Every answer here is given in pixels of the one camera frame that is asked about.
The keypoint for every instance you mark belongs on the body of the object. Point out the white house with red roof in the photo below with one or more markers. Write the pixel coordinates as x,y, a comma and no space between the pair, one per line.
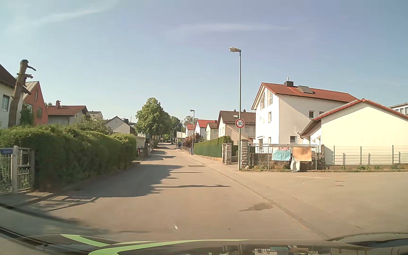
289,117
201,128

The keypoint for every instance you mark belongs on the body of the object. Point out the cream house with brown roof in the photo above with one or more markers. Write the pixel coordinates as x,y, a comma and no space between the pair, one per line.
211,131

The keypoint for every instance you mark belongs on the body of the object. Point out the trimmed green hedge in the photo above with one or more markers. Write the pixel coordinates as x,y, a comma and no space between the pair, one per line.
211,147

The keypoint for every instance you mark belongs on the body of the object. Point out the beige house with brown roof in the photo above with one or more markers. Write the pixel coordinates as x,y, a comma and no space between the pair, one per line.
230,125

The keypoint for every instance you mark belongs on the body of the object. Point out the large green tree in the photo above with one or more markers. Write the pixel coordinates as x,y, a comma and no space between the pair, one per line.
152,118

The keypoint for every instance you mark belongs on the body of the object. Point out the grey asphalt road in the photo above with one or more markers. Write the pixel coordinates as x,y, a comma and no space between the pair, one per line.
168,198

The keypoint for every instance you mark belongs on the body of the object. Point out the white house with grey roof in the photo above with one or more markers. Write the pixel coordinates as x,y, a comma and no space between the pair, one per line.
119,125

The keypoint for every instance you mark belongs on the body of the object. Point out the car's own bonnet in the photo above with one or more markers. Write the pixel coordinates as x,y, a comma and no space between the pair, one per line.
204,246

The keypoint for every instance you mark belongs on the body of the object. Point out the long green hedge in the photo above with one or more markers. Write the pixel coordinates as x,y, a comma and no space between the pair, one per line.
69,148

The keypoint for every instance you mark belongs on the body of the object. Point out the house with red tiled roof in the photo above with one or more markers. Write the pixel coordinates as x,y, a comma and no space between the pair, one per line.
66,114

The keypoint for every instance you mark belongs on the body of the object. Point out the low white building red roof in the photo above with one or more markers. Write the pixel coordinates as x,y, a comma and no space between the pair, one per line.
367,131

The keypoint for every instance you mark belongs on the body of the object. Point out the narrow grey pavement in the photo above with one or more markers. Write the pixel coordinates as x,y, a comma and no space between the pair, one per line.
48,194

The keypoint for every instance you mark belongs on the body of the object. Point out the grey metal fence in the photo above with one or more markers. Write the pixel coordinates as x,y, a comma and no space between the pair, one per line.
377,155

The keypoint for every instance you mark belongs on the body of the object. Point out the pruned bare tree trunk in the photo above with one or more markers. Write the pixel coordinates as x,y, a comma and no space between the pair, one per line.
17,95

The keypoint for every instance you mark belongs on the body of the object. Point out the grey metal gate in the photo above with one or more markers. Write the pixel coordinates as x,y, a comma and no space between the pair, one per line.
4,171

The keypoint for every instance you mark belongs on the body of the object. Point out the lamp post with round sign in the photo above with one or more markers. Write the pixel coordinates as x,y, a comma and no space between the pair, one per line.
239,123

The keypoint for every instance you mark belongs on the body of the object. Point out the stone wall with pillars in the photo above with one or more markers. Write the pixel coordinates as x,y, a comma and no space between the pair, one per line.
257,159

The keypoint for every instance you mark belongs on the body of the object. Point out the metal frame with hanging cloths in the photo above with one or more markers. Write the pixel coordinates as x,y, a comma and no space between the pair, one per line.
289,154

